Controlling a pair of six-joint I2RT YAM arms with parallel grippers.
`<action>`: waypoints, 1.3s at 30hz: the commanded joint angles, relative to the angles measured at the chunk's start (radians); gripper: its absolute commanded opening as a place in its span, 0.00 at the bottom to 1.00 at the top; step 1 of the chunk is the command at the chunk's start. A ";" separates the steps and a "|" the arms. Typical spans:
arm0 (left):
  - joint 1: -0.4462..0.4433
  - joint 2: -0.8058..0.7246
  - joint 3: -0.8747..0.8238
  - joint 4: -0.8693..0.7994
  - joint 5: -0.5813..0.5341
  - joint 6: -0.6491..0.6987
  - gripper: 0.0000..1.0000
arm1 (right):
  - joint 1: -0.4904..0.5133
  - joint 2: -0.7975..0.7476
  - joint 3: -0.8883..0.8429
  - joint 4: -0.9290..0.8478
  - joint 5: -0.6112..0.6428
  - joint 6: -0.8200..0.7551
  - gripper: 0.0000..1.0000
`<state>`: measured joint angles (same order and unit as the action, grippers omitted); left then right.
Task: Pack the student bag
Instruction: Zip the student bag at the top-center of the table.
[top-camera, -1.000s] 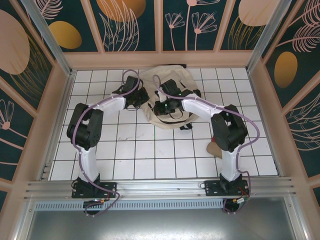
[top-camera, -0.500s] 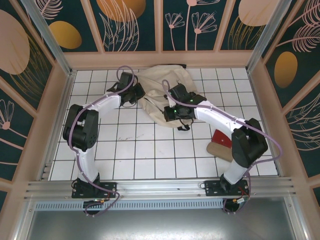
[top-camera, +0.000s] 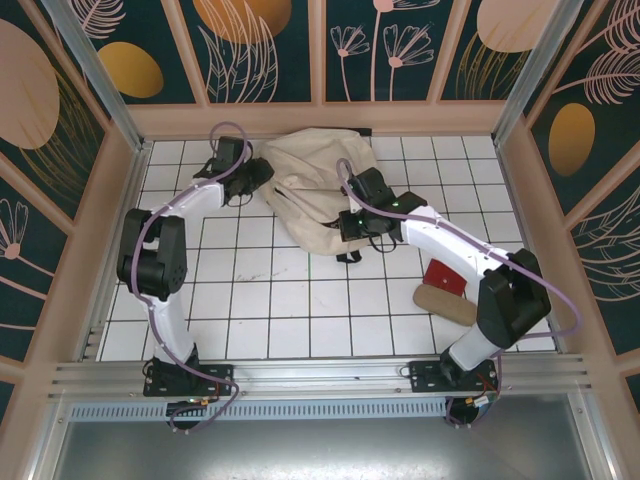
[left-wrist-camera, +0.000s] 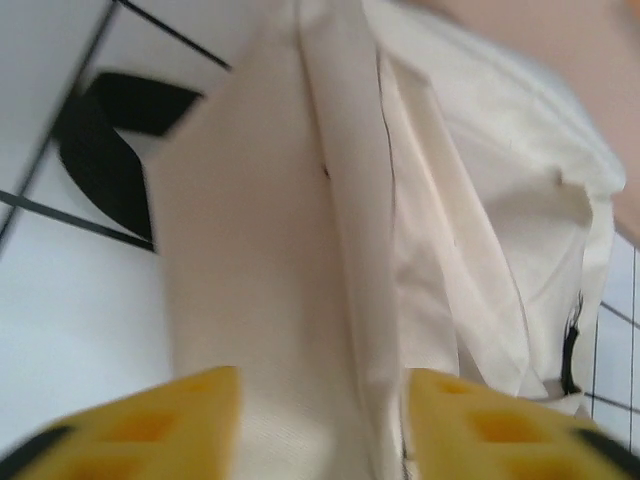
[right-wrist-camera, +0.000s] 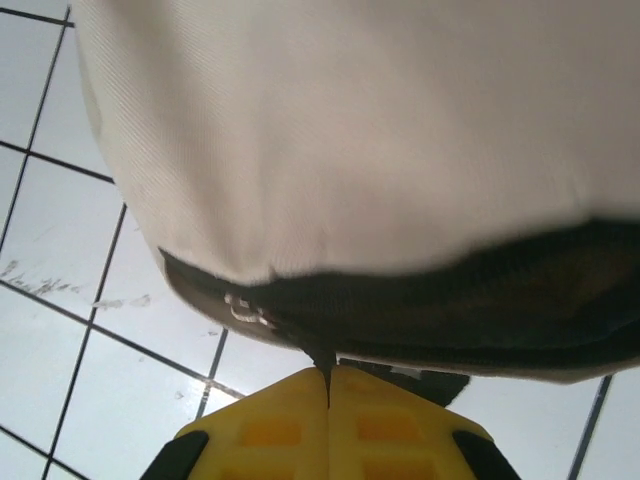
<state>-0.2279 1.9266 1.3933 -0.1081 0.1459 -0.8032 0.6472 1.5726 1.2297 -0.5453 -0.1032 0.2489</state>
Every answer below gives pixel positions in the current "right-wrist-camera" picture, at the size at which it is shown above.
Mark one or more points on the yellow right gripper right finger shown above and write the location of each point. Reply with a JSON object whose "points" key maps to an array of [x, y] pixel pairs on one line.
{"points": [[390, 440]]}

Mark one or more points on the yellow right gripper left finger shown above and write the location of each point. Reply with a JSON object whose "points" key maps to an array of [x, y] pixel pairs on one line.
{"points": [[280, 440]]}

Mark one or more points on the beige backpack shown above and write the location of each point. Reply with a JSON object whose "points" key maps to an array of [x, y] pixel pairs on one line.
{"points": [[320, 125]]}

